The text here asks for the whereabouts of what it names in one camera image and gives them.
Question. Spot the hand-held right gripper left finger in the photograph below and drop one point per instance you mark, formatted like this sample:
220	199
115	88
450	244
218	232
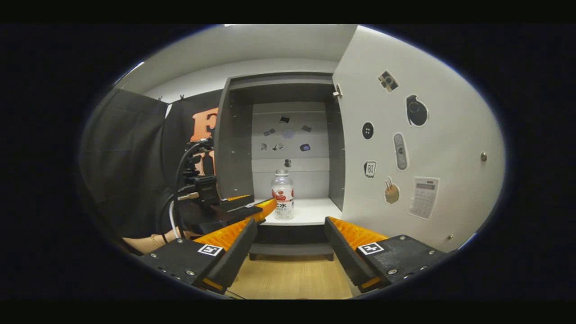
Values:
234	254

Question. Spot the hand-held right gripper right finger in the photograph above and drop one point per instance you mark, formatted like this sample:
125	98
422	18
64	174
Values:
344	252

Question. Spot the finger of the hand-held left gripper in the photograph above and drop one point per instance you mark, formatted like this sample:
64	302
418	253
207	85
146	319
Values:
236	204
243	212

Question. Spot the clear plastic bottle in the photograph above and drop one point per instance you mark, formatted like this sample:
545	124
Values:
282	195

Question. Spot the grey cabinet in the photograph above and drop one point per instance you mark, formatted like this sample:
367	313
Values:
231	144

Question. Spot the white cabinet door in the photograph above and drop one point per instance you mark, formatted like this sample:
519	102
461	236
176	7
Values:
450	135

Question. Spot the white cabinet shelf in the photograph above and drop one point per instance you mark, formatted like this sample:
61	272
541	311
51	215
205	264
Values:
310	211

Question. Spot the metal door hinge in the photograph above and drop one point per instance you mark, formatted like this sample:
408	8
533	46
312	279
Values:
336	92

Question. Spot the black backdrop cloth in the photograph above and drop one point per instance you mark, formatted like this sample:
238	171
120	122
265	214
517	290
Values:
126	148

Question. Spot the ceiling strip light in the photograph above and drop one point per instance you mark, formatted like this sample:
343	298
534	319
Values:
129	72

